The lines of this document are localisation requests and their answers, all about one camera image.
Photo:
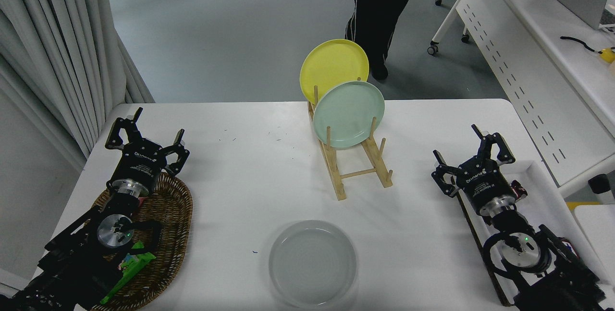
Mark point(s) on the person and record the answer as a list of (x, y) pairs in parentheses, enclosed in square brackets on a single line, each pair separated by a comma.
[(384, 3)]

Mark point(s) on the small white side table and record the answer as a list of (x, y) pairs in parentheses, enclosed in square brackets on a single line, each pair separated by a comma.
[(598, 222)]

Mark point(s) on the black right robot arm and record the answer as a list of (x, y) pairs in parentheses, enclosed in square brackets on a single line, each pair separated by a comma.
[(552, 287)]

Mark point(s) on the mint green plate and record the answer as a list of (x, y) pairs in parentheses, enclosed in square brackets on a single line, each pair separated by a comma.
[(348, 111)]

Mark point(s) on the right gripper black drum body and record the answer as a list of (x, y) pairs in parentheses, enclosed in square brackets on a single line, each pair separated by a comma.
[(485, 181)]

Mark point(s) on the crumpled red brown wrapper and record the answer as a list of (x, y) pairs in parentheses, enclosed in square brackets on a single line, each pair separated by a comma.
[(519, 190)]

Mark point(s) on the brown wicker basket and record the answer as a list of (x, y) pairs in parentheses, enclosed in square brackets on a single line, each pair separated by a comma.
[(170, 224)]

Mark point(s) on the wooden plate rack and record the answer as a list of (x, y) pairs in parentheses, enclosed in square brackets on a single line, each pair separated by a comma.
[(338, 183)]

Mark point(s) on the black cylinder object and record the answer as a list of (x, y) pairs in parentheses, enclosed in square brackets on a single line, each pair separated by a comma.
[(601, 187)]

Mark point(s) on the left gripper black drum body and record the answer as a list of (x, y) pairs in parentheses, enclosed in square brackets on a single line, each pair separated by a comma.
[(140, 164)]

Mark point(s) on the white foam tray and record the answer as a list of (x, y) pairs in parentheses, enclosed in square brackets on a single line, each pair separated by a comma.
[(543, 205)]

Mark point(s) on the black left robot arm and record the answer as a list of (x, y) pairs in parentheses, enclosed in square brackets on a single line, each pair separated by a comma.
[(72, 263)]

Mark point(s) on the grey curtain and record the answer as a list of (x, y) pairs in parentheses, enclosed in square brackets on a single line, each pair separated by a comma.
[(57, 51)]

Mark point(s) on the white wheeled desk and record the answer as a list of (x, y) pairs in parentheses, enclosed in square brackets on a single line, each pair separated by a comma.
[(552, 18)]

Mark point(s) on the green snack packet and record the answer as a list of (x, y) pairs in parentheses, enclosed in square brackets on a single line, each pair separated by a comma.
[(132, 267)]

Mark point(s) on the grey plate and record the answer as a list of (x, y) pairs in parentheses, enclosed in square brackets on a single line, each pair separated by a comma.
[(312, 265)]

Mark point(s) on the yellow round object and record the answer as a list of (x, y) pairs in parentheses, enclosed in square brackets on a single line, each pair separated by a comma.
[(608, 55)]

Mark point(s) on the yellow plate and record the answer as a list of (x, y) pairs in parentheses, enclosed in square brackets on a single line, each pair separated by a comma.
[(331, 63)]

